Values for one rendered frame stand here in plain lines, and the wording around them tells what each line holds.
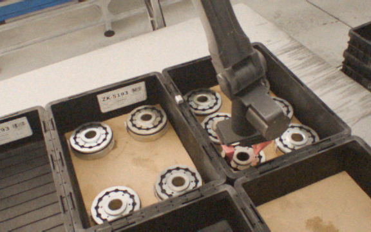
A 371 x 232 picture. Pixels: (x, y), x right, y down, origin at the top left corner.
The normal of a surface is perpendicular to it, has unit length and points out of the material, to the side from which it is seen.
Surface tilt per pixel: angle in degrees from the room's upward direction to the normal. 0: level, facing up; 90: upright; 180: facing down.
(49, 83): 0
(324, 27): 0
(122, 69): 0
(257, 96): 15
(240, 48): 75
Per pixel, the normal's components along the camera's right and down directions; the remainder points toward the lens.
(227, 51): 0.38, 0.40
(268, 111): -0.23, -0.55
